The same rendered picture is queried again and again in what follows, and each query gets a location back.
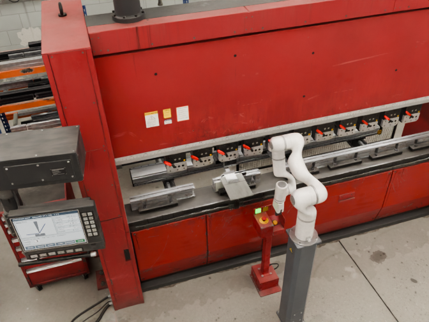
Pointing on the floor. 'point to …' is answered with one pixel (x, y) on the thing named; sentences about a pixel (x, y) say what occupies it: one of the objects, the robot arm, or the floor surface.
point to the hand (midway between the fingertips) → (277, 213)
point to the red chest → (83, 268)
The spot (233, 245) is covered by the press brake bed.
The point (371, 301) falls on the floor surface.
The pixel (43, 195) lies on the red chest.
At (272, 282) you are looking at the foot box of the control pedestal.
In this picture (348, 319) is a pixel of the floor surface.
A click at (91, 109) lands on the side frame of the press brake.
